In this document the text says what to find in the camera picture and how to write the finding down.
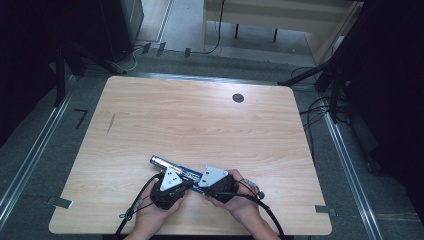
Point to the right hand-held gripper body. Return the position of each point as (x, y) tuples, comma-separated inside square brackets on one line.
[(218, 186)]

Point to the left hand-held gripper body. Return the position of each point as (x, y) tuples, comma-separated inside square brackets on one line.
[(168, 191)]

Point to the blue pencil case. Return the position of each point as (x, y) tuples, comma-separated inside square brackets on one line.
[(176, 168)]

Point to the person's right hand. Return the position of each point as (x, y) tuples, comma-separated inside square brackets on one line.
[(240, 203)]

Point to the person's left hand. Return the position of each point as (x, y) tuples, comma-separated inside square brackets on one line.
[(155, 218)]

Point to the round black table grommet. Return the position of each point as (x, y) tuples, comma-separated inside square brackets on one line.
[(238, 98)]

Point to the grey tape strip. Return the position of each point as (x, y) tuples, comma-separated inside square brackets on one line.
[(325, 210), (60, 202)]

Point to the black stand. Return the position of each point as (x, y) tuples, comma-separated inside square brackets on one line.
[(330, 73), (76, 63)]

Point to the dark cabinet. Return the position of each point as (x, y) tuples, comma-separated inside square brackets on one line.
[(120, 26)]

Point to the light wooden bench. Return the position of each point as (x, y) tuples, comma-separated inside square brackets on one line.
[(283, 16)]

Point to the metal floor rail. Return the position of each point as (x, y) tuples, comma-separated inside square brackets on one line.
[(36, 150), (350, 173)]

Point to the small black floor bracket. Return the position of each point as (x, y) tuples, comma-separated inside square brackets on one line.
[(161, 48), (187, 52), (146, 48)]

